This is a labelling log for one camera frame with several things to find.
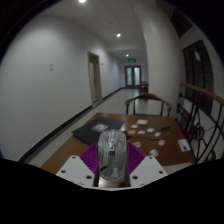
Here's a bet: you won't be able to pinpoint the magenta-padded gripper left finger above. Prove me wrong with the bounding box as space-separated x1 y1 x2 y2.
55 142 100 188

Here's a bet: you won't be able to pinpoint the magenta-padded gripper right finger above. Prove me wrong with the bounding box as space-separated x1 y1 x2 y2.
124 141 169 188

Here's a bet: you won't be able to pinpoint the transparent computer mouse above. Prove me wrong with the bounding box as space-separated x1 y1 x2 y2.
96 129 128 182

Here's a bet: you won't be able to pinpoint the black closed laptop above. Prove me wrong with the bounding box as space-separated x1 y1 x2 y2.
71 116 126 146

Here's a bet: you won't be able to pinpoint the white paper sheet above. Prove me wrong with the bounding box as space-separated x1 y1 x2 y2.
177 138 192 153

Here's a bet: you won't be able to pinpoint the black railing with wooden handrail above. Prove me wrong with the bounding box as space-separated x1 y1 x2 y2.
175 82 224 164

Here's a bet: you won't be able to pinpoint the wooden armchair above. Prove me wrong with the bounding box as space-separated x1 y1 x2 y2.
124 93 174 118

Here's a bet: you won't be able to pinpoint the white side door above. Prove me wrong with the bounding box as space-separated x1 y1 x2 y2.
87 51 103 105

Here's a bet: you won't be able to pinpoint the glass double door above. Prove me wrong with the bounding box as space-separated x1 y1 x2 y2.
124 65 142 89

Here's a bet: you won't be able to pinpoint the dark lattice window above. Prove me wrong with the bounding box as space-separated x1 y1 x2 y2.
182 39 215 116

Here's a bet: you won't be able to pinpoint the ceiling lights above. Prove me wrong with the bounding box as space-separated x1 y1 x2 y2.
78 0 131 58

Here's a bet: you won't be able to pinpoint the black cable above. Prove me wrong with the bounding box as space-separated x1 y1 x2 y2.
144 125 173 140

